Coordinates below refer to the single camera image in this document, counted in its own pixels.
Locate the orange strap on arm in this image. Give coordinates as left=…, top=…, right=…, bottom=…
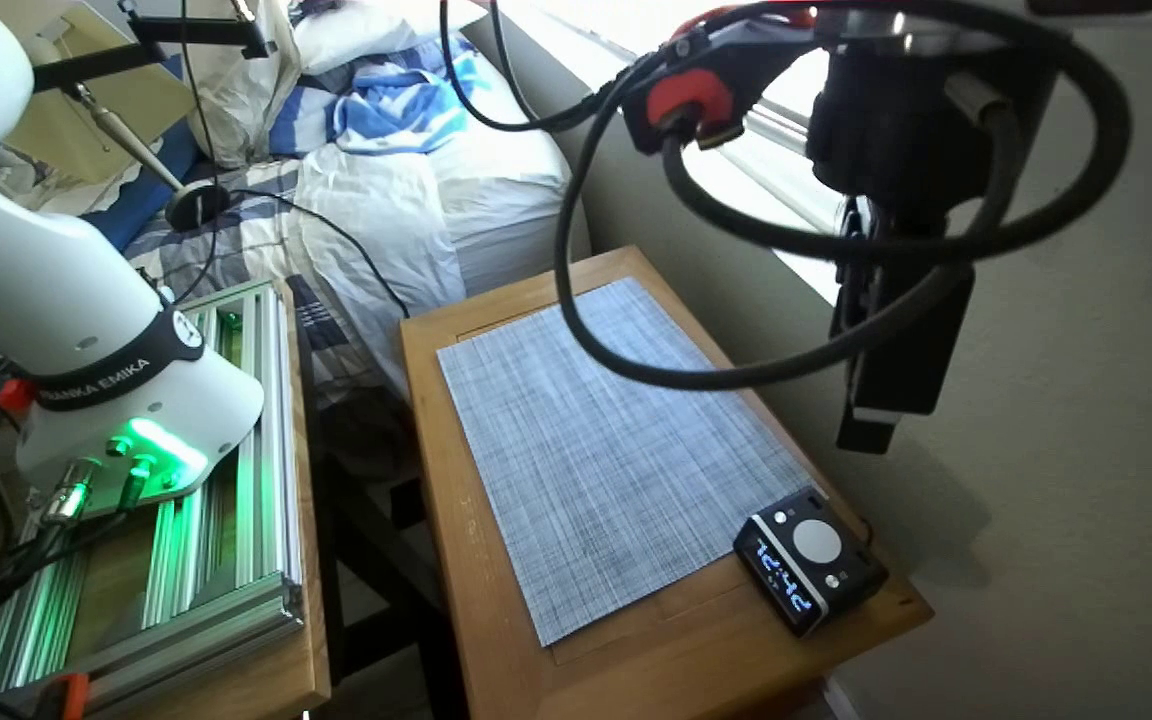
left=645, top=70, right=746, bottom=149

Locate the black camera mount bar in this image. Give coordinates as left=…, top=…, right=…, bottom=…
left=48, top=7, right=272, bottom=96

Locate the black cube alarm clock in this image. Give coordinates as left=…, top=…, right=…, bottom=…
left=730, top=485, right=890, bottom=642

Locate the small red button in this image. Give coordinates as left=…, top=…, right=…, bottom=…
left=0, top=371, right=35, bottom=420

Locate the white bed duvet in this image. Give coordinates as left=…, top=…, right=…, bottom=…
left=288, top=0, right=578, bottom=396

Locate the black and red cable connector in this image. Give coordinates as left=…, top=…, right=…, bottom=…
left=621, top=7, right=813, bottom=154

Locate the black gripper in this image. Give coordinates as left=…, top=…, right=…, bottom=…
left=806, top=25, right=1077, bottom=461

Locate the beige cardboard sheet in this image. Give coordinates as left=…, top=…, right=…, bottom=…
left=0, top=0, right=202, bottom=209

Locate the round black puck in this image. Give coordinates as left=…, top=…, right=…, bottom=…
left=166, top=179, right=235, bottom=236

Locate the black cable on bed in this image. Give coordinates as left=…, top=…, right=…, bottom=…
left=166, top=179, right=416, bottom=325

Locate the wooden side table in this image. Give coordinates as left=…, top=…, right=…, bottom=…
left=397, top=246, right=937, bottom=720

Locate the grey woven placemat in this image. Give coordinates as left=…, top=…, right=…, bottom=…
left=436, top=277, right=820, bottom=653

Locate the blue and white cloth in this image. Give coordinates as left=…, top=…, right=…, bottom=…
left=269, top=38, right=486, bottom=163

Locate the aluminium rail platform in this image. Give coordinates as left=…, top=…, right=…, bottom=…
left=0, top=277, right=306, bottom=699

